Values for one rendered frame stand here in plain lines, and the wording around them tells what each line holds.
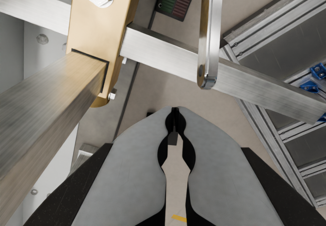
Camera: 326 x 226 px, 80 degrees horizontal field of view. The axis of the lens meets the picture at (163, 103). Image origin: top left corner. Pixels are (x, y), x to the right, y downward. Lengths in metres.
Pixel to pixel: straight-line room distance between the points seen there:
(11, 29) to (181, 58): 0.35
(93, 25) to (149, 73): 0.91
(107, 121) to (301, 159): 1.14
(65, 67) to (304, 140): 1.20
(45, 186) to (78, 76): 0.64
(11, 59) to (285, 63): 0.92
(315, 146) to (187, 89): 0.73
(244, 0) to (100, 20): 0.92
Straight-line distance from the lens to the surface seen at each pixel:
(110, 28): 0.20
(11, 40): 0.48
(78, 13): 0.21
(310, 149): 1.32
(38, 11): 0.24
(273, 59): 0.95
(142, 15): 0.33
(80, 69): 0.18
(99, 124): 0.43
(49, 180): 0.75
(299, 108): 0.28
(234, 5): 1.06
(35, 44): 0.50
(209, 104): 1.20
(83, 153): 0.46
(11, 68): 0.51
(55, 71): 0.17
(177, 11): 0.32
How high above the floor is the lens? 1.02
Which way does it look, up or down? 60 degrees down
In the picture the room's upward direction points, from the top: 175 degrees counter-clockwise
